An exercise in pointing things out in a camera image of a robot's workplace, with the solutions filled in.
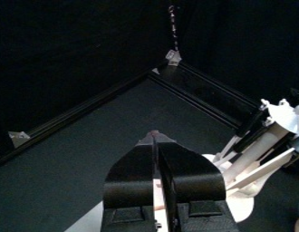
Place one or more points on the white utensil holder stand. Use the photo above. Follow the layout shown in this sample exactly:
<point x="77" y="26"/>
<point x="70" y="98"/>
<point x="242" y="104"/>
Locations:
<point x="284" y="116"/>

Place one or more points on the flat cream wooden spatula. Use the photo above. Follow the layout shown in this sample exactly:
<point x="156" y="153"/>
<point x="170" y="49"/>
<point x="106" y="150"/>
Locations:
<point x="264" y="170"/>

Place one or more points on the black aluminium frame rail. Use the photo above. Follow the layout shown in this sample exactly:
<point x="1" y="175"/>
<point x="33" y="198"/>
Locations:
<point x="86" y="104"/>
<point x="202" y="90"/>

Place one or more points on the silver corner bracket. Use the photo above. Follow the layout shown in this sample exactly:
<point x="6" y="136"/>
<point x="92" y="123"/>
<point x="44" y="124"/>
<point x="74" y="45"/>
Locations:
<point x="173" y="57"/>
<point x="18" y="137"/>

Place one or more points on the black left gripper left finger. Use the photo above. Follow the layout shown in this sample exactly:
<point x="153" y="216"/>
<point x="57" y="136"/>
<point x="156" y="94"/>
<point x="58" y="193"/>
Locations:
<point x="128" y="181"/>

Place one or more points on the black cloth curtain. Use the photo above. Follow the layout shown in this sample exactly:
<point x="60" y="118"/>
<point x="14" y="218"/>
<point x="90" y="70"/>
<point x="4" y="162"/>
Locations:
<point x="74" y="45"/>

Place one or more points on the toy cleaver grey blade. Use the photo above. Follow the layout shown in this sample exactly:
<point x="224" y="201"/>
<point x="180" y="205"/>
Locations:
<point x="154" y="135"/>

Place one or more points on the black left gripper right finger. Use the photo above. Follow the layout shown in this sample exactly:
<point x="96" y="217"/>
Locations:
<point x="194" y="181"/>

